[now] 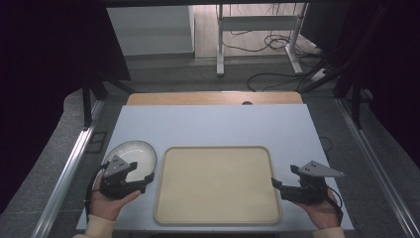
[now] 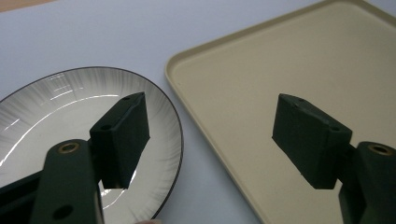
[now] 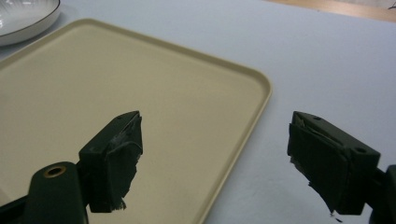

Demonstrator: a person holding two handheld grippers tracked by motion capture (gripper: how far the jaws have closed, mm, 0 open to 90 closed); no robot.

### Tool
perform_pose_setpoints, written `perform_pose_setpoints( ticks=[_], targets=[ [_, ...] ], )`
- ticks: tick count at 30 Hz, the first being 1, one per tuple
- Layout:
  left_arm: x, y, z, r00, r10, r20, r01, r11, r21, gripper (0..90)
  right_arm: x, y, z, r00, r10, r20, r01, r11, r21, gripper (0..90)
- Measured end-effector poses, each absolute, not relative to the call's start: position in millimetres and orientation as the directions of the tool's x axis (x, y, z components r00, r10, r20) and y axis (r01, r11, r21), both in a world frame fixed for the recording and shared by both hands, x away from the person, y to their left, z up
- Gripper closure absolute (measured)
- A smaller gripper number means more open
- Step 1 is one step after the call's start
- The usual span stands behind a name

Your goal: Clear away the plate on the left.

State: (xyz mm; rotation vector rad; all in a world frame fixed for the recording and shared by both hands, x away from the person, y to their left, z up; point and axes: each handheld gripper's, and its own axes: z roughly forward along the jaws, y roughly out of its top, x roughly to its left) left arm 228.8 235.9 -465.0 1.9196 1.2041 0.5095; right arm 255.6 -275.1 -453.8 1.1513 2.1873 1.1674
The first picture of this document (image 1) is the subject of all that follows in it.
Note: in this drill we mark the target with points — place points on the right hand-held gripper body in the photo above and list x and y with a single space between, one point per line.
308 188

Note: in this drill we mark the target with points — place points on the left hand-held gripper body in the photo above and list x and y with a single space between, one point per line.
115 178

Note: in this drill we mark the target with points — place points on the white bowl with dark rim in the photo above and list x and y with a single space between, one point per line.
138 153

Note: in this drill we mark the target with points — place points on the person's right hand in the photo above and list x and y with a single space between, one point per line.
318 213

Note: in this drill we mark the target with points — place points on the person's left hand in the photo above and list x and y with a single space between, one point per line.
105 206

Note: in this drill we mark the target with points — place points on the beige rectangular tray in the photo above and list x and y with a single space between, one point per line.
216 185

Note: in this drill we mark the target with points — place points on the black metal stand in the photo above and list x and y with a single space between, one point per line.
86 102
356 105

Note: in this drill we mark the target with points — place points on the dark round table grommet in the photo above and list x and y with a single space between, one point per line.
247 103

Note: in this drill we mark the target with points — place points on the white table board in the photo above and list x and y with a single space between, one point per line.
214 125

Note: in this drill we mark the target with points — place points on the white power strip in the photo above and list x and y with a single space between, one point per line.
318 75

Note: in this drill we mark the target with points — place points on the wooden table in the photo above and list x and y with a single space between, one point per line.
211 98

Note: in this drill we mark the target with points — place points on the black curtain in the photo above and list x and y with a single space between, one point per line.
386 66
49 66

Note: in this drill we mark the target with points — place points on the white cabinet panel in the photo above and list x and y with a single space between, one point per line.
152 29

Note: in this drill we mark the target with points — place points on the aluminium rail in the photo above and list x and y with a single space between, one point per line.
376 172
69 165

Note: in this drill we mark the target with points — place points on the white metal desk frame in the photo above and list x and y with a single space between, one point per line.
259 23

